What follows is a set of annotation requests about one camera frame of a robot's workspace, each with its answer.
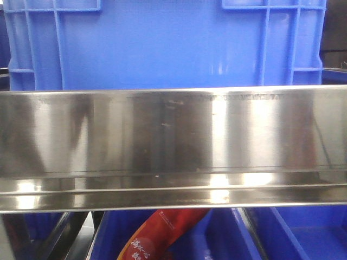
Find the lower blue plastic bin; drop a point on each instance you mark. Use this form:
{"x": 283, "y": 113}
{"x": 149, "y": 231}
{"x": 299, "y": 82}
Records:
{"x": 221, "y": 234}

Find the lower right blue bin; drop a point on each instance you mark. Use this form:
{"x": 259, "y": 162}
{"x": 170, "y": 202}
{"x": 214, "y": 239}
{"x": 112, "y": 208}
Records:
{"x": 301, "y": 232}

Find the red snack package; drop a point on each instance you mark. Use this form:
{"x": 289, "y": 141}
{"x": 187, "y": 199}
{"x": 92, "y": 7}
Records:
{"x": 160, "y": 231}

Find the large blue plastic crate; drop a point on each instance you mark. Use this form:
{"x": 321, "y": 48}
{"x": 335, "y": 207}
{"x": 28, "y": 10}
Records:
{"x": 81, "y": 45}

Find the stainless steel shelf rail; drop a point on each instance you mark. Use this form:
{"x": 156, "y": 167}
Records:
{"x": 173, "y": 148}

